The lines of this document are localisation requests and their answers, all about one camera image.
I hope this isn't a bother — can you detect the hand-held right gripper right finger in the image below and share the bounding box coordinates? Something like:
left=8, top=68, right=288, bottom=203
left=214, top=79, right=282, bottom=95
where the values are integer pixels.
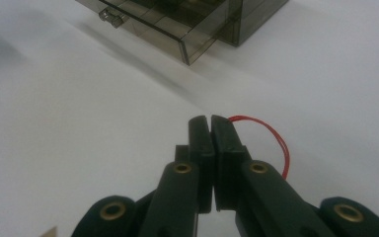
left=211, top=115, right=253, bottom=211

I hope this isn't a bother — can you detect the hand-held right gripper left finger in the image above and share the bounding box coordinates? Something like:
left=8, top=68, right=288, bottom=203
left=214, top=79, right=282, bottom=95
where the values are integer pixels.
left=175, top=115, right=216, bottom=214

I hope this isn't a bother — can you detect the thin red elastic band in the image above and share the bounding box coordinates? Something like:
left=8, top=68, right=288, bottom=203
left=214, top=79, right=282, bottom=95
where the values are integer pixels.
left=227, top=115, right=291, bottom=181

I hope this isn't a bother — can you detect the smoky transparent drawer cabinet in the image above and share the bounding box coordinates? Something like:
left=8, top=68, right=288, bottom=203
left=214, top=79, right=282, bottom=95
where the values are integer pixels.
left=75, top=0, right=290, bottom=47

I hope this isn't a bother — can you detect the white table board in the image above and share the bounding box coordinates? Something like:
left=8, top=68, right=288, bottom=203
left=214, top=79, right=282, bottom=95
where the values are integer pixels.
left=0, top=0, right=379, bottom=237

